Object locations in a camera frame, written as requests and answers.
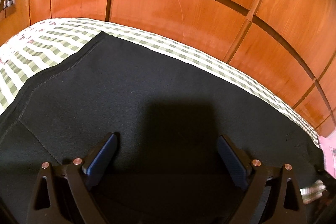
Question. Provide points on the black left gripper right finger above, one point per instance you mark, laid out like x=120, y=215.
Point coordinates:
x=270, y=194

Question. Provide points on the green checkered bed sheet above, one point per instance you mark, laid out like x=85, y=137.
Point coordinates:
x=39, y=50

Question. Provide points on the pink pillow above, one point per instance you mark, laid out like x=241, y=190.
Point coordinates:
x=328, y=146

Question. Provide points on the black pants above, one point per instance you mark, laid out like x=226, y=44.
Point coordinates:
x=188, y=184

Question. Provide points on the orange wooden wardrobe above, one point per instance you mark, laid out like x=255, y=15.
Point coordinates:
x=286, y=45

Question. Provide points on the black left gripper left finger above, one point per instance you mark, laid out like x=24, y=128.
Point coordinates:
x=60, y=194

